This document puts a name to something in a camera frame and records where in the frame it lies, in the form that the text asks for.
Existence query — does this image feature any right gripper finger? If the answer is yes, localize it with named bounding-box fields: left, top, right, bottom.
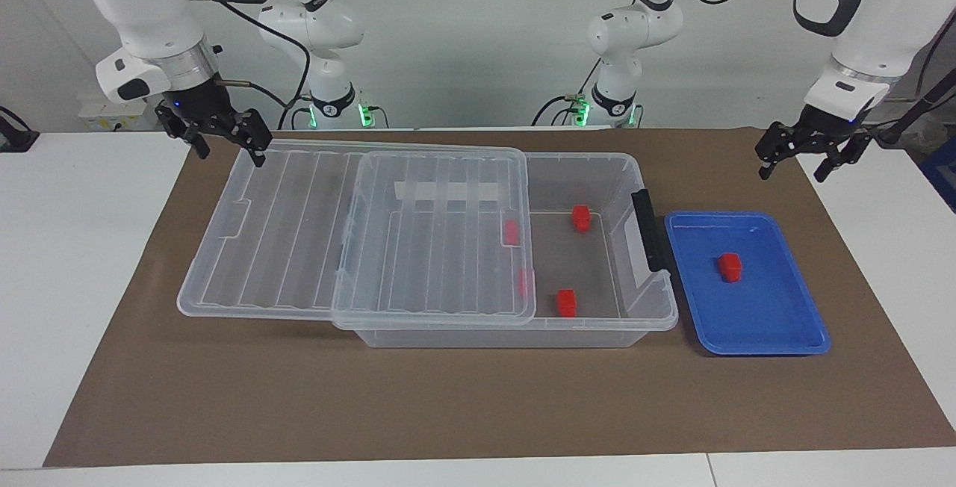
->
left=223, top=108, right=271, bottom=167
left=155, top=102, right=210, bottom=159

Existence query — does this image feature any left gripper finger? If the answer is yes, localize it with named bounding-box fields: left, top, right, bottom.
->
left=814, top=132, right=873, bottom=183
left=754, top=122, right=801, bottom=180

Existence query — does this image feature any clear plastic box lid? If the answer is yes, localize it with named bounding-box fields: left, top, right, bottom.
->
left=176, top=137, right=538, bottom=325

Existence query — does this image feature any blue plastic tray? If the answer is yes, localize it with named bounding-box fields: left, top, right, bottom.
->
left=663, top=210, right=832, bottom=357

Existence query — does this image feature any clear plastic storage box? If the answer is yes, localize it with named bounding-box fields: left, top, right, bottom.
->
left=332, top=151, right=680, bottom=350

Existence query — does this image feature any white power strip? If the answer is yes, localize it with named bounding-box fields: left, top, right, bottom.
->
left=78, top=101, right=159, bottom=133

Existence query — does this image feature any black stand pole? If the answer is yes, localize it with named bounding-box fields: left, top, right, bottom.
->
left=870, top=69, right=956, bottom=148

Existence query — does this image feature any blue crate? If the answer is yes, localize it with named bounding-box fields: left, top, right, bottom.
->
left=920, top=136, right=956, bottom=213

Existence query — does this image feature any brown paper table mat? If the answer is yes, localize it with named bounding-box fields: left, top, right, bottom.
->
left=43, top=127, right=956, bottom=468

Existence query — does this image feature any black right arm base cable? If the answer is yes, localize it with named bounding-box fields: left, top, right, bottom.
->
left=278, top=93, right=314, bottom=131

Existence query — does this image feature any black arm base cable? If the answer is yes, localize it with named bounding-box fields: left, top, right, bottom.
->
left=278, top=93, right=314, bottom=131
left=532, top=58, right=602, bottom=128

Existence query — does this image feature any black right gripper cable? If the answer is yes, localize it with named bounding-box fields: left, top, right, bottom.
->
left=176, top=0, right=311, bottom=111

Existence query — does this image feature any black box latch handle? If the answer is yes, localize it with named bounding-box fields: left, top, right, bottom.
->
left=631, top=188, right=673, bottom=273

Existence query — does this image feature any black clamp with cable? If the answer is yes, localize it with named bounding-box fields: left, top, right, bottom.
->
left=0, top=105, right=40, bottom=153

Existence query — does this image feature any black left arm base cable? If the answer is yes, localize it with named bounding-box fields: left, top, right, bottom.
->
left=532, top=58, right=602, bottom=128

